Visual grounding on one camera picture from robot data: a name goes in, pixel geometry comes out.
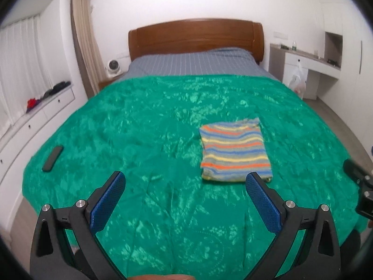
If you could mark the white plastic bag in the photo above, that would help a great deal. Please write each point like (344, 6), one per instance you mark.
(297, 81)

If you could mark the beige curtain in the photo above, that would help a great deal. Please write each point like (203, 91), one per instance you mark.
(86, 40)

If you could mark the dark items on desk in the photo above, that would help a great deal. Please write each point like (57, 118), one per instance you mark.
(332, 61)

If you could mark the white sheer curtain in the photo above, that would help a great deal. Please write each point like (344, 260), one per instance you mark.
(23, 73)

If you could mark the black remote control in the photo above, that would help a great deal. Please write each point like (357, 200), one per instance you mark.
(53, 158)

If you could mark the wooden bed headboard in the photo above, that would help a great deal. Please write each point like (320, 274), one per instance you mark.
(195, 38)

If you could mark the white desk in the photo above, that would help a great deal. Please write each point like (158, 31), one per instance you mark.
(311, 70)

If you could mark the grey checked bed sheet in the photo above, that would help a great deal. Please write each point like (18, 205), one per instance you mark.
(198, 64)

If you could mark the green satin blanket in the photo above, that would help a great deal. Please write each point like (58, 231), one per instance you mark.
(145, 128)

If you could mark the white wardrobe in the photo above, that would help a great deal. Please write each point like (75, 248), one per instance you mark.
(352, 64)

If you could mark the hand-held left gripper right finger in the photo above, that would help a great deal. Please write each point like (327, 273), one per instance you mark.
(262, 201)

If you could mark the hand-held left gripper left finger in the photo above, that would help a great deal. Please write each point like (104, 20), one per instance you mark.
(107, 201)

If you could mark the dark clothes pile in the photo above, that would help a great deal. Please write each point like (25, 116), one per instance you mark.
(56, 89)

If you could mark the white desk fan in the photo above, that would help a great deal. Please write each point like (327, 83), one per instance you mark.
(111, 67)

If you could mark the red cloth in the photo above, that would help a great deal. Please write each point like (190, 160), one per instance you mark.
(32, 104)

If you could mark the clear bottle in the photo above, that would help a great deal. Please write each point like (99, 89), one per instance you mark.
(294, 45)

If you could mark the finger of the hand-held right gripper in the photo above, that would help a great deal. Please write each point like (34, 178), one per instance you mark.
(354, 170)

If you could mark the wooden nightstand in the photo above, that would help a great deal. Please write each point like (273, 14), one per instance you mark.
(112, 80)

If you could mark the striped knit shirt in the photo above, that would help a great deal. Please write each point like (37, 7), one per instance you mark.
(236, 151)

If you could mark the white wall socket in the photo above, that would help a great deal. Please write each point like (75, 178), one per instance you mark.
(280, 35)

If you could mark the white window bench cabinet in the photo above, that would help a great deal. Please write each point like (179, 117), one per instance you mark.
(32, 128)

